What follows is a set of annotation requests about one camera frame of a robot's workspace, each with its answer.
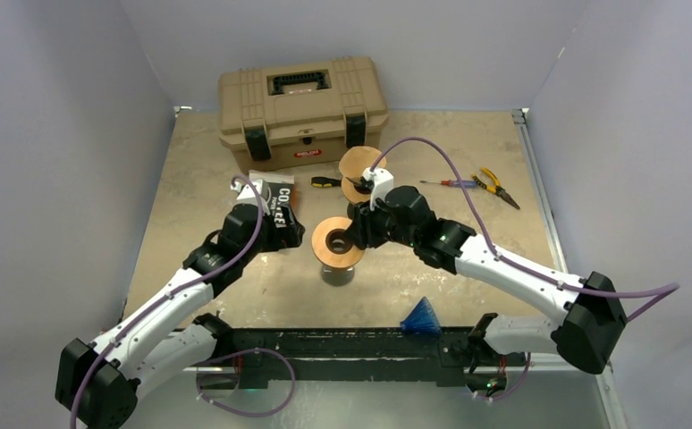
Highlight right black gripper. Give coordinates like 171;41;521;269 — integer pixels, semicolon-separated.
345;192;418;249

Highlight wooden dripper ring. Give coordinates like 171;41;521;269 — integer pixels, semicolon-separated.
340;176;376;206
311;216;367;271

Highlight brown paper coffee filter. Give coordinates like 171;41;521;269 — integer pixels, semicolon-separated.
338;146;382;180

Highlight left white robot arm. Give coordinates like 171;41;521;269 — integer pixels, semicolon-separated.
55;204;305;428

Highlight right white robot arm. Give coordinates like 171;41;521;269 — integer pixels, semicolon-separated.
345;186;629;374

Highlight black yellow screwdriver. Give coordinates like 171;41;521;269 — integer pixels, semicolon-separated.
310;176;342;189

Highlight blue red screwdriver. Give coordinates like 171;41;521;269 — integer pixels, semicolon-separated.
420;180;478;189

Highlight tan plastic toolbox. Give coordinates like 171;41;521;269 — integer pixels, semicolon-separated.
217;56;389;173

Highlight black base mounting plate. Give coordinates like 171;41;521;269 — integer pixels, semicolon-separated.
192;314;526;393

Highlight yellow black pliers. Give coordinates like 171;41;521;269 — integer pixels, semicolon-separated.
471;167;520;210

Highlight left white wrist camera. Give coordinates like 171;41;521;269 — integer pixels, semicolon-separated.
231;179;270;215

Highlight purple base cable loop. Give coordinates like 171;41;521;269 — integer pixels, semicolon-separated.
195;348;297;418

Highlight aluminium frame rail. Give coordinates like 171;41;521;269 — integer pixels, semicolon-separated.
511;108;629;428

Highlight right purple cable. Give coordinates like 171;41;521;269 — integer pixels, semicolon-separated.
369;137;680;324

